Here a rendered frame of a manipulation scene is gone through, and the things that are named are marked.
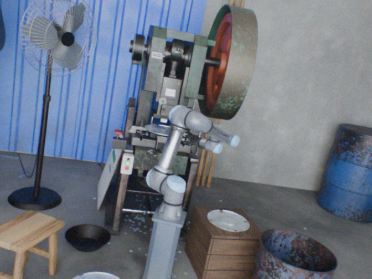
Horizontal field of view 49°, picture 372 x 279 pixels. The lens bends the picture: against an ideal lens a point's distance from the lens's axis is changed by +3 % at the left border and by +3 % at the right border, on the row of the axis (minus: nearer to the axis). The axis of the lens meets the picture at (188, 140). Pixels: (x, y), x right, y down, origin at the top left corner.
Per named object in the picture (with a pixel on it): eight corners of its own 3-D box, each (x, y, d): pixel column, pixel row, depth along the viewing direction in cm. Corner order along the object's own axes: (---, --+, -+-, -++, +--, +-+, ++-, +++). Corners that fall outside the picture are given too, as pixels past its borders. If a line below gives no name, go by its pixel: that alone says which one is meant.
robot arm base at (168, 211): (180, 223, 233) (183, 207, 230) (155, 217, 234) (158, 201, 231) (184, 212, 247) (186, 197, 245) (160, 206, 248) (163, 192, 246)
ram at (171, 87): (176, 118, 294) (184, 78, 287) (156, 115, 291) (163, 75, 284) (174, 113, 311) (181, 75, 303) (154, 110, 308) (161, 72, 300)
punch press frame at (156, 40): (178, 217, 305) (216, 39, 270) (122, 211, 296) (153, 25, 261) (168, 177, 379) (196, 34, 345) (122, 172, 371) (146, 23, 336)
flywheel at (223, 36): (223, 117, 339) (254, 112, 268) (200, 113, 335) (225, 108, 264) (236, 32, 340) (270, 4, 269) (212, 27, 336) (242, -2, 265)
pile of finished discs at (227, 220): (256, 233, 263) (257, 232, 263) (215, 231, 254) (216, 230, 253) (239, 211, 289) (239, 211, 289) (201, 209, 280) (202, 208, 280)
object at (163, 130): (174, 127, 315) (174, 125, 315) (189, 137, 290) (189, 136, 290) (139, 124, 302) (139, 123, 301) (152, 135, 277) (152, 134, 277)
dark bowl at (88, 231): (108, 258, 264) (109, 249, 262) (60, 256, 258) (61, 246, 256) (109, 234, 293) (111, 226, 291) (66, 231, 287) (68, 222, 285)
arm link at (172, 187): (173, 206, 230) (177, 184, 226) (157, 196, 238) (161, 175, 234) (186, 202, 239) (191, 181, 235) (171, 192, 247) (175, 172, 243)
